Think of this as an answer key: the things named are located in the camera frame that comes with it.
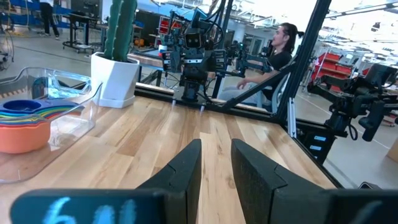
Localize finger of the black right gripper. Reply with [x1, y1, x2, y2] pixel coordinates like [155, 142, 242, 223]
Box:
[194, 63, 207, 85]
[182, 63, 195, 85]

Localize black controller box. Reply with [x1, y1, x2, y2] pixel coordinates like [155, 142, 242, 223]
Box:
[295, 119, 337, 165]

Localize teal measuring cup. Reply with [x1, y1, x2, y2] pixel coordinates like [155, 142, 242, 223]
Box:
[0, 110, 75, 118]

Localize clear plastic basket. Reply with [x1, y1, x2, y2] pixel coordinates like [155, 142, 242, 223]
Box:
[0, 67, 104, 184]

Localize red storage bins shelf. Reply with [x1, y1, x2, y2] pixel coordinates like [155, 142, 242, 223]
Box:
[310, 52, 355, 93]

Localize white plant pot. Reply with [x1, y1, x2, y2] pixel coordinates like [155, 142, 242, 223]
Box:
[90, 52, 140, 109]

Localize red white box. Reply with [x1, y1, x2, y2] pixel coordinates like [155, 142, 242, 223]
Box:
[157, 15, 183, 37]

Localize person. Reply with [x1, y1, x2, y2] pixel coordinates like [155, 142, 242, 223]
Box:
[39, 0, 60, 40]
[217, 22, 304, 110]

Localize green bowl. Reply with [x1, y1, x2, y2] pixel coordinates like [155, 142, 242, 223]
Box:
[0, 113, 78, 121]

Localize green cactus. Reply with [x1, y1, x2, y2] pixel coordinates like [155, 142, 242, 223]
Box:
[104, 0, 138, 62]

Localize grey office chair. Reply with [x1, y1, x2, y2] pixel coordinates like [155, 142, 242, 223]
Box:
[248, 73, 292, 113]

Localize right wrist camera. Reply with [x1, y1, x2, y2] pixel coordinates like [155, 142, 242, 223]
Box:
[184, 30, 203, 50]

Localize red measuring cup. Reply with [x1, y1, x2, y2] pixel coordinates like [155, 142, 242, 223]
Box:
[0, 111, 82, 155]

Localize yellow measuring cup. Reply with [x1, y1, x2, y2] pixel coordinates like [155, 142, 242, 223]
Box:
[0, 116, 80, 123]

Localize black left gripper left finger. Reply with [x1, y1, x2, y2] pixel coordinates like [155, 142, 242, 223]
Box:
[136, 139, 203, 224]

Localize white frame bracket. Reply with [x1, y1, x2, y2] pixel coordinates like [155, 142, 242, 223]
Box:
[287, 96, 297, 138]

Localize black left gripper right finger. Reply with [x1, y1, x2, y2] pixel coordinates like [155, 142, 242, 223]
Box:
[230, 139, 330, 224]

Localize black background table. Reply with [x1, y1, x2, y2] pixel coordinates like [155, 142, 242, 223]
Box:
[62, 12, 108, 54]

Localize purple measuring cup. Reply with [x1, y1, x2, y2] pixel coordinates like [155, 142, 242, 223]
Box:
[0, 98, 85, 116]

